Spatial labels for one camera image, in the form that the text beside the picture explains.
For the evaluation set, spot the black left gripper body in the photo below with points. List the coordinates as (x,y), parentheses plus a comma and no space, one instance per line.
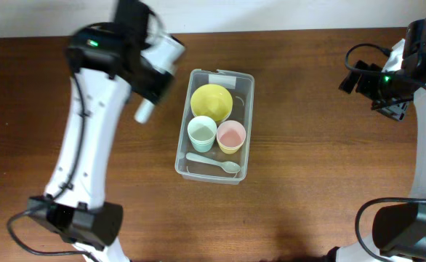
(157,86)

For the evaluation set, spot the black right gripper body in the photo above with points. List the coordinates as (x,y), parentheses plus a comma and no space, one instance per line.
(385,92)

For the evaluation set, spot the grey plastic fork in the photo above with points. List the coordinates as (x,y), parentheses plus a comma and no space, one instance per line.
(144,111)

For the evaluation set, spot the yellow plastic bowl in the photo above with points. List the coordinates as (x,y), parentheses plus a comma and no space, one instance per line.
(212,100)

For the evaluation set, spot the white plastic cup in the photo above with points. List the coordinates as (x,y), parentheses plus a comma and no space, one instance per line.
(202,129)

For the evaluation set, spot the green plastic cup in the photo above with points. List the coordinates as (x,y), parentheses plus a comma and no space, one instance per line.
(202,147)

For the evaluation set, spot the pink plastic cup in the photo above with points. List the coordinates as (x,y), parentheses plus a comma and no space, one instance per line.
(231,134)

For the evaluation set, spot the yellow plastic cup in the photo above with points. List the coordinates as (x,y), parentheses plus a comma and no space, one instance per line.
(229,148)

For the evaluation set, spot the grey plastic spoon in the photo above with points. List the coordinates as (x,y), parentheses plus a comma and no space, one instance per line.
(228,167)

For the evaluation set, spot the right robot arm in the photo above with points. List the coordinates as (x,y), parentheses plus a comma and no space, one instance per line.
(393,228)

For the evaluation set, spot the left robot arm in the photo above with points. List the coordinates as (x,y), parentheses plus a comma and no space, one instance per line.
(108,62)

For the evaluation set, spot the white label on bin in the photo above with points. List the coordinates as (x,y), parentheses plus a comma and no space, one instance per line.
(228,82)

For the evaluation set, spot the clear plastic storage bin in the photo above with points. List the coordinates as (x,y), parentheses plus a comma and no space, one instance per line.
(243,100)

